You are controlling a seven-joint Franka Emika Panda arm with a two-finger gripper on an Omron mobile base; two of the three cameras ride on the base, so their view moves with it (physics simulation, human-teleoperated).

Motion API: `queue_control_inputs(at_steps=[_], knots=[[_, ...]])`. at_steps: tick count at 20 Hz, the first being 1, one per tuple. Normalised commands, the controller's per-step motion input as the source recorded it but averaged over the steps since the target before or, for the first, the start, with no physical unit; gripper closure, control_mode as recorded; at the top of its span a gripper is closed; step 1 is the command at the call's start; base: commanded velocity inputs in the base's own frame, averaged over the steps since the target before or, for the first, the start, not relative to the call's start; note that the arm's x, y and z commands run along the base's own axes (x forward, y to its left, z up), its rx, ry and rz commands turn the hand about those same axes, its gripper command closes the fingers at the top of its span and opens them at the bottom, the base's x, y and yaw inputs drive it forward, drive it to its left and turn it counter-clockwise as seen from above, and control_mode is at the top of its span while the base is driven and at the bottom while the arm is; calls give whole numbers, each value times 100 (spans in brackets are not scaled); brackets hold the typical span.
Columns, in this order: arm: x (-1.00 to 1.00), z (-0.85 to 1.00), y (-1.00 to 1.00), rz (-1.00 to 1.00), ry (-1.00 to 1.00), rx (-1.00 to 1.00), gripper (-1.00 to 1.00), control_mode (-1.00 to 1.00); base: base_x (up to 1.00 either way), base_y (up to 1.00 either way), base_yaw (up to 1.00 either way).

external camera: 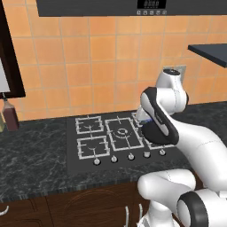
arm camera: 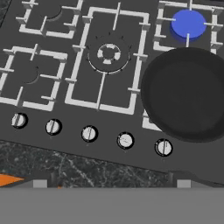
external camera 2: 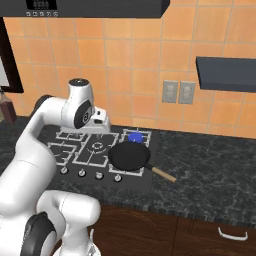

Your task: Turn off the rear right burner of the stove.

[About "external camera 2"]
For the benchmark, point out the dark grey range hood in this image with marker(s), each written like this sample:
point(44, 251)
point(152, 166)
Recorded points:
point(100, 7)

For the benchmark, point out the dark framed window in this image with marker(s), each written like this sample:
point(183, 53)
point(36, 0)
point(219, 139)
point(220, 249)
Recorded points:
point(11, 66)

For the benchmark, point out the silver hob knob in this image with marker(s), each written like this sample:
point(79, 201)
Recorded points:
point(81, 172)
point(99, 175)
point(117, 178)
point(64, 170)

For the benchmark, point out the black gas hob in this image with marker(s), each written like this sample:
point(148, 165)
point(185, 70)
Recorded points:
point(100, 150)

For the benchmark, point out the grey wall socket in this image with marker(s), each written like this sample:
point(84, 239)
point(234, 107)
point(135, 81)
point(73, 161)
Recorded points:
point(170, 91)
point(187, 92)

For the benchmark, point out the dark wood cupboard door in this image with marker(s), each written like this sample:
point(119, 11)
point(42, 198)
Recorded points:
point(206, 240)
point(133, 233)

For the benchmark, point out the dark grey wall shelf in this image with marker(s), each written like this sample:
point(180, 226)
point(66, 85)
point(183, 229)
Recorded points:
point(226, 74)

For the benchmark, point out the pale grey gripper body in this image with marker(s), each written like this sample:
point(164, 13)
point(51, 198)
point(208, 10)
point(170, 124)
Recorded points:
point(100, 128)

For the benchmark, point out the blue burner flame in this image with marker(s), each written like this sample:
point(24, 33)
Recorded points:
point(135, 137)

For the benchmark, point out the dark brown bottle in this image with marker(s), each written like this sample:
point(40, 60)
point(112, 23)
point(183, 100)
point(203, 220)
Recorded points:
point(8, 110)

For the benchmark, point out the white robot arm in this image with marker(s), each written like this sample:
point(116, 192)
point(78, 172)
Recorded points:
point(30, 166)

